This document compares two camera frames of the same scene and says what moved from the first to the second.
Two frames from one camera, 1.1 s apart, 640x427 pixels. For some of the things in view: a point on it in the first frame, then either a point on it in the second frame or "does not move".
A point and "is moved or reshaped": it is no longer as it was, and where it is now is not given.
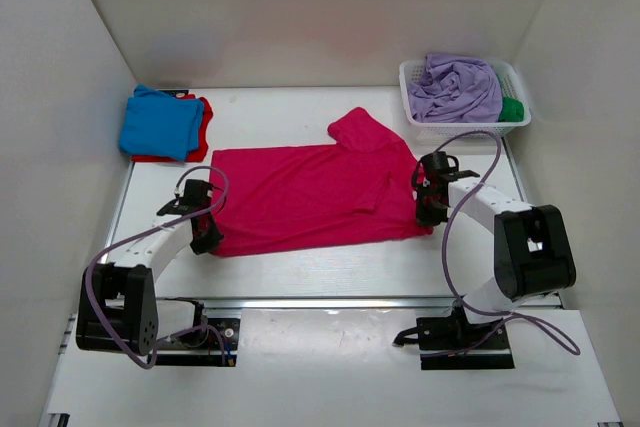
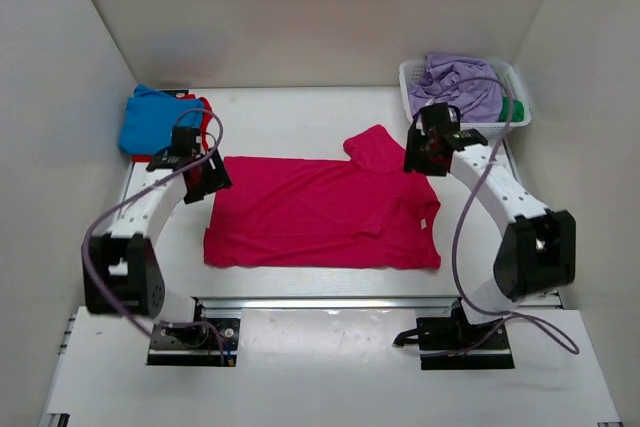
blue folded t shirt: x=157 y=125 does not move
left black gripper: x=208 y=244 to x=219 y=178
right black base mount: x=453 y=343 does not move
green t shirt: x=512 y=110 does not move
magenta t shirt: x=361 y=190 is moved or reshaped
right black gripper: x=425 y=219 to x=415 y=138
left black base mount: x=213 y=342 does not move
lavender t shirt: x=454 y=89 does not move
